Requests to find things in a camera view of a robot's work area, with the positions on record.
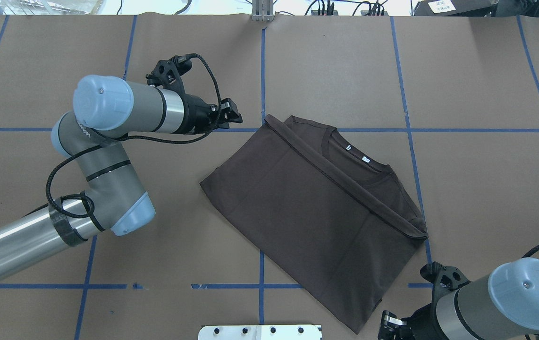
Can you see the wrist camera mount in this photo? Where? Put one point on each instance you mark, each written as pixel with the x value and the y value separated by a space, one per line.
pixel 445 279
pixel 168 74

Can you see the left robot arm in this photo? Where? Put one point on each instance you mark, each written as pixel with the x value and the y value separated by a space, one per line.
pixel 96 187

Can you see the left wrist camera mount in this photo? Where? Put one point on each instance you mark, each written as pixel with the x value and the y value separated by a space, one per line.
pixel 168 74

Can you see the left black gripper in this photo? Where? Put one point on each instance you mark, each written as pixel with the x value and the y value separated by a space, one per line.
pixel 197 114

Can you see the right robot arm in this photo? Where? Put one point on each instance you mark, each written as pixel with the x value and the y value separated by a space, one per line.
pixel 502 305

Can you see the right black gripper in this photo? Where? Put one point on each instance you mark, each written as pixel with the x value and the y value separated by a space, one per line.
pixel 421 323

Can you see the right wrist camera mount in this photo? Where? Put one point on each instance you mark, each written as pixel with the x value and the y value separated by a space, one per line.
pixel 445 279

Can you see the black electronics box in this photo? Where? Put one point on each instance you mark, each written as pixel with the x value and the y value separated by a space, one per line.
pixel 455 8

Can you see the white pedestal column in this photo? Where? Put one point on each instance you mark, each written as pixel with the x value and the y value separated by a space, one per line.
pixel 261 332

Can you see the aluminium frame post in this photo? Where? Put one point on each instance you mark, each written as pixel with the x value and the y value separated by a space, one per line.
pixel 262 10

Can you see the brown t-shirt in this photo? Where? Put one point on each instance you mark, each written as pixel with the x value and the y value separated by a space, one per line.
pixel 341 224

